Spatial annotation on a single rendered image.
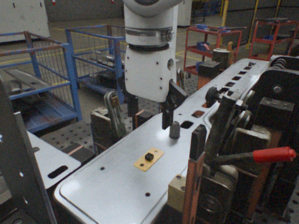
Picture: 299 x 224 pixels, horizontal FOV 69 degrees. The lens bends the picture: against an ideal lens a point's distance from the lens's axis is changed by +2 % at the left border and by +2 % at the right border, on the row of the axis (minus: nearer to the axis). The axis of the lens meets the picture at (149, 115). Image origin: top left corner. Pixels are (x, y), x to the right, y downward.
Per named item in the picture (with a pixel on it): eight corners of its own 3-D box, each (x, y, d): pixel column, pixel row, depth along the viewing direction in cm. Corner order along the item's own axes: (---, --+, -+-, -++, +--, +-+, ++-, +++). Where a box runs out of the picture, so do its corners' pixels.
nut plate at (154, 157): (152, 147, 57) (152, 144, 56) (164, 153, 55) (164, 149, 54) (132, 165, 51) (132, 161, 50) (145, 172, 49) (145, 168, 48)
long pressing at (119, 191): (236, 58, 143) (237, 56, 143) (275, 63, 132) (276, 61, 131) (45, 195, 45) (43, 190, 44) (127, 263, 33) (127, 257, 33)
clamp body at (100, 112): (111, 178, 88) (102, 101, 71) (133, 191, 82) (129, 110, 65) (94, 192, 82) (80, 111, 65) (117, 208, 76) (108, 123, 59)
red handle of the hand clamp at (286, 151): (204, 152, 45) (292, 140, 34) (209, 161, 45) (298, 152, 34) (196, 163, 42) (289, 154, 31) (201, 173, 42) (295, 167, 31)
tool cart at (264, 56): (266, 61, 508) (278, 16, 461) (286, 66, 474) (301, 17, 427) (244, 67, 470) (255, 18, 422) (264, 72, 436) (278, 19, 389)
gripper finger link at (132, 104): (138, 86, 48) (139, 113, 51) (127, 83, 49) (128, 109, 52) (128, 91, 45) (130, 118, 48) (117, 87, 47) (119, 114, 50)
